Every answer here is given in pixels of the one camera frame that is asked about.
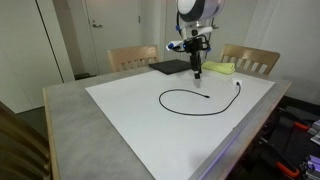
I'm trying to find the white power adapter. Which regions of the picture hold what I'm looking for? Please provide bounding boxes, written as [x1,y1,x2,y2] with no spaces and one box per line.
[231,78,242,86]

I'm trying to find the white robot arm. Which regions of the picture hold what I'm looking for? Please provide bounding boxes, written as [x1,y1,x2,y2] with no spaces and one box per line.
[176,0,225,79]

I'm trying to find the black charging cable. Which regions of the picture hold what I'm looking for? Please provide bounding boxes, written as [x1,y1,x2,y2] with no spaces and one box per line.
[158,82,242,117]

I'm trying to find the white board mat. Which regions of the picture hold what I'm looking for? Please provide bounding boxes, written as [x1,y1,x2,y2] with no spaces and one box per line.
[86,70,274,180]

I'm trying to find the yellow folded cloth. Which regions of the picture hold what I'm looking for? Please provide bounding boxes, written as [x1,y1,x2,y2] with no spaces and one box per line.
[202,61,235,75]

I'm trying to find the wooden chair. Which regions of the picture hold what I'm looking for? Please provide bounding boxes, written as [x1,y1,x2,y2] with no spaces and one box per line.
[220,44,280,75]
[107,45,159,72]
[0,102,53,180]

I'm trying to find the orange handled clamp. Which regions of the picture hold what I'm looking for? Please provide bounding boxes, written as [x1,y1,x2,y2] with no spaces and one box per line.
[259,137,300,178]

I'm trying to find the left wooden chair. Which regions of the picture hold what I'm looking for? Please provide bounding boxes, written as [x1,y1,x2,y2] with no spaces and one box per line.
[107,45,159,72]

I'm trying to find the near wooden chair back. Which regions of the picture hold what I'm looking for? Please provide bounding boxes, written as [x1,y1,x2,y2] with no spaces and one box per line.
[0,102,53,180]

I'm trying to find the right wooden chair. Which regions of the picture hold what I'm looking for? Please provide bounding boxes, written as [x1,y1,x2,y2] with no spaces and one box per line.
[220,44,280,75]

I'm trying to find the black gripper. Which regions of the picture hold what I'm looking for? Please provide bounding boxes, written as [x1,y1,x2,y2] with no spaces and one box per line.
[183,36,210,79]

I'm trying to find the aluminium rail frame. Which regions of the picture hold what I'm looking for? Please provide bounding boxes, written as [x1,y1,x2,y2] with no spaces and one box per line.
[300,120,320,180]

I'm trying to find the black laptop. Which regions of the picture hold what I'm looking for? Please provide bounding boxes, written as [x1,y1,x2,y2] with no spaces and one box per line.
[149,59,191,75]

